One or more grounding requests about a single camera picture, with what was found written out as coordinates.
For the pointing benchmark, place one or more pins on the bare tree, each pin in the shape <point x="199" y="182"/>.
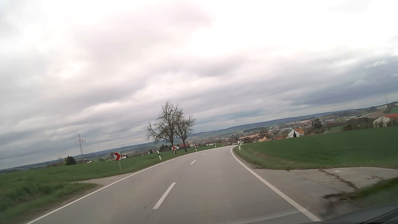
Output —
<point x="184" y="127"/>
<point x="165" y="125"/>

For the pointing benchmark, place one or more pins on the red white chevron sign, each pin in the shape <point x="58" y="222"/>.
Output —
<point x="173" y="148"/>
<point x="117" y="156"/>

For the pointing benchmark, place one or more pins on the village buildings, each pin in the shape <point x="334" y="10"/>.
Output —
<point x="262" y="134"/>

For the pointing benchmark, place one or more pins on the grey asphalt road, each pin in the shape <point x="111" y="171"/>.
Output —
<point x="212" y="186"/>

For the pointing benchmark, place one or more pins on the white house with dark roof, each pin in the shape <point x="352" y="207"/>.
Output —
<point x="293" y="133"/>

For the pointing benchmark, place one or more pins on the road markings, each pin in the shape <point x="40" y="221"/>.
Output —
<point x="278" y="191"/>

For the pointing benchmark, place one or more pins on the electricity pylon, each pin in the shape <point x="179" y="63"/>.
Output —
<point x="80" y="143"/>

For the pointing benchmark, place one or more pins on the dark bush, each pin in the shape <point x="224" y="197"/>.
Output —
<point x="70" y="161"/>

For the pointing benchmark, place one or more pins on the green grass field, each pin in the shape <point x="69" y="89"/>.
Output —
<point x="22" y="187"/>
<point x="340" y="149"/>

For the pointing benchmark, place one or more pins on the building with red roof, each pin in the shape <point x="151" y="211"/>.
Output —
<point x="388" y="120"/>

